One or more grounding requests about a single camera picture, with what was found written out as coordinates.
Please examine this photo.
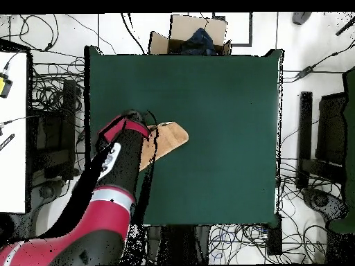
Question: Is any tan terry towel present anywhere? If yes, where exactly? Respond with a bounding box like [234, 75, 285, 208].
[138, 121, 190, 172]

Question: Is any dark green table cloth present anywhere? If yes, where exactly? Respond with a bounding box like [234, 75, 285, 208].
[83, 45, 285, 227]

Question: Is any dark blue garment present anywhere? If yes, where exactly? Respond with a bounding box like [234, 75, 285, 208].
[180, 26, 218, 56]

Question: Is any black equipment stand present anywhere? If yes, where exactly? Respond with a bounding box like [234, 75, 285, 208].
[27, 78, 81, 182]

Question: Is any brown cardboard box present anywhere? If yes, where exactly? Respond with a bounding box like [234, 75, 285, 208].
[148, 14, 232, 56]

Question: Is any black upright bar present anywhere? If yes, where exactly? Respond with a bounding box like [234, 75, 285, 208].
[295, 91, 314, 190]

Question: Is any black rectangular box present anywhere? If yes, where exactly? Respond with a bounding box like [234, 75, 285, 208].
[266, 214, 284, 256]

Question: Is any black power adapter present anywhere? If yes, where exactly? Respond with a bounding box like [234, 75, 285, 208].
[295, 64, 314, 80]

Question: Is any white desk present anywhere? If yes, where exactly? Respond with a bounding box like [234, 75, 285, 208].
[0, 38, 33, 214]

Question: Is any black ruler strip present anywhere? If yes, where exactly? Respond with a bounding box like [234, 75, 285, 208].
[0, 133, 15, 152]

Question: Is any dark green fabric cover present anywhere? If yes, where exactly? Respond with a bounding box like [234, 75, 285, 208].
[329, 65, 355, 233]

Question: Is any grey rounded object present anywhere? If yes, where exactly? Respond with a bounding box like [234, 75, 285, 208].
[291, 11, 313, 26]

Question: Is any yellow and black device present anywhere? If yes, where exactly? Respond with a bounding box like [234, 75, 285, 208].
[0, 72, 14, 99]

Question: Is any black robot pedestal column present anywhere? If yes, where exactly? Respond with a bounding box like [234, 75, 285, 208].
[145, 224, 212, 265]

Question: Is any black cable tangle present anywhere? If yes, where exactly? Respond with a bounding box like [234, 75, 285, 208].
[29, 48, 86, 117]
[277, 156, 343, 264]

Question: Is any grey pedestal leg foot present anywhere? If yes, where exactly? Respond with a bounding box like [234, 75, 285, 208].
[27, 179, 73, 217]
[301, 186, 349, 221]

